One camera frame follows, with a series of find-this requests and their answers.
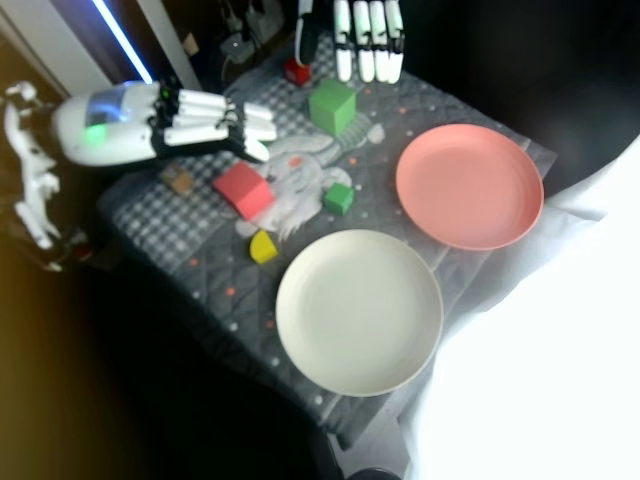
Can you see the large green cube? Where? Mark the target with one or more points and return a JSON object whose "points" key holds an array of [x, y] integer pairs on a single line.
{"points": [[331, 107]]}

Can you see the pink plate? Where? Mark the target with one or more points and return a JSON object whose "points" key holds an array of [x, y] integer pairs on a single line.
{"points": [[470, 187]]}

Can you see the small green cube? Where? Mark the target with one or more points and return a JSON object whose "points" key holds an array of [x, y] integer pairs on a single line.
{"points": [[339, 198]]}

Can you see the red block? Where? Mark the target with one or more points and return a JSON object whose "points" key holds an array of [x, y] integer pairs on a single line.
{"points": [[244, 190]]}

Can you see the yellow half-round block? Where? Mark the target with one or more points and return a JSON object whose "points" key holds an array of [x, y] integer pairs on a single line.
{"points": [[262, 248]]}

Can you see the black round object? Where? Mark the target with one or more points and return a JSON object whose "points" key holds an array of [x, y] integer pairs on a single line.
{"points": [[375, 474]]}

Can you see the small wooden block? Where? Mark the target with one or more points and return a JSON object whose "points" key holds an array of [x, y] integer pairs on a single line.
{"points": [[176, 180]]}

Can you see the blue light strip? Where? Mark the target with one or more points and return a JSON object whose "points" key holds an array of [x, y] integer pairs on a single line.
{"points": [[122, 40]]}

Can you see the white plate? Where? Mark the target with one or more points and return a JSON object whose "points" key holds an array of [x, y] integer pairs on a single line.
{"points": [[359, 312]]}

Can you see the grey quilt with bear print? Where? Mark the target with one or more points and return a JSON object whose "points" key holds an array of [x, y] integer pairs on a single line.
{"points": [[200, 280]]}

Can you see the small red cube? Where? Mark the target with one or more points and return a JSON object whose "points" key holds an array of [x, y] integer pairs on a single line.
{"points": [[297, 72]]}

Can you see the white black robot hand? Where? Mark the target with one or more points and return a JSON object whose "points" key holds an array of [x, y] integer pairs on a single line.
{"points": [[370, 40], [125, 130]]}

